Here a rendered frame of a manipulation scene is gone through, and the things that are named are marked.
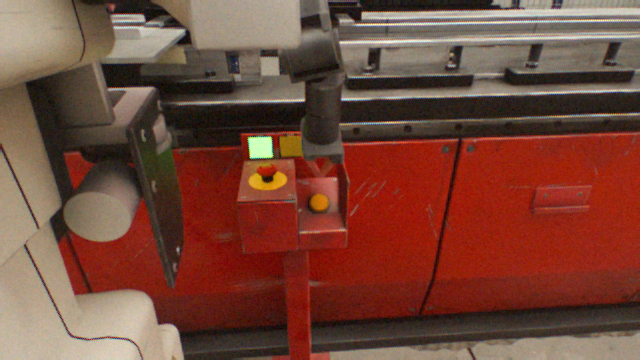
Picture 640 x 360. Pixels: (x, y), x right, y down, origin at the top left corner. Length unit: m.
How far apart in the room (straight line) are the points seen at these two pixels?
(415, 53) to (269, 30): 0.85
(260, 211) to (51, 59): 0.54
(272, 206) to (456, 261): 0.68
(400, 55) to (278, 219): 0.52
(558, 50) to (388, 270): 0.72
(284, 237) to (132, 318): 0.42
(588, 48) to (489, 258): 0.60
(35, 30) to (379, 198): 0.90
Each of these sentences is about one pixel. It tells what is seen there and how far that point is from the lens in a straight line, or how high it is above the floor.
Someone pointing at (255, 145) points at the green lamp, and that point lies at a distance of 0.82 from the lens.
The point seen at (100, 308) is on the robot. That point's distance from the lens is 0.40.
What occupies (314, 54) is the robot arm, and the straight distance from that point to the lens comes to 0.56.
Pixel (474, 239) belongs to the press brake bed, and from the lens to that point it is 1.20.
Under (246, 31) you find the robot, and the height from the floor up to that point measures 1.13.
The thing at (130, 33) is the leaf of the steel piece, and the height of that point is 1.01.
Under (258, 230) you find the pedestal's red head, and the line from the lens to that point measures 0.74.
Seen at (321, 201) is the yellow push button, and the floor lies 0.73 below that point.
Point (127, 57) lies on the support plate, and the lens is 0.78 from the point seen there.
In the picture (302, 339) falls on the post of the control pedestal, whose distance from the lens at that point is 1.04.
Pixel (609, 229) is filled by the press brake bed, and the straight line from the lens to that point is 1.41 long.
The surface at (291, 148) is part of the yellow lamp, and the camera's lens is 0.82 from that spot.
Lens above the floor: 1.16
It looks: 31 degrees down
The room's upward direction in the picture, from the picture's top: straight up
